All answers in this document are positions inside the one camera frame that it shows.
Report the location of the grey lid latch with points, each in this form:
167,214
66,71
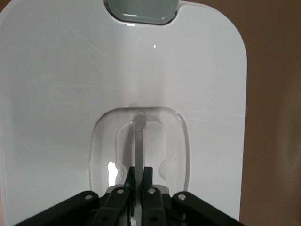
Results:
141,11

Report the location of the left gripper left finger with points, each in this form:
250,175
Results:
113,209

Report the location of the white plastic box lid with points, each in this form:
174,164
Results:
70,94

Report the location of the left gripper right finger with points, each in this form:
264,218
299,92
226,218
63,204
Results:
155,209

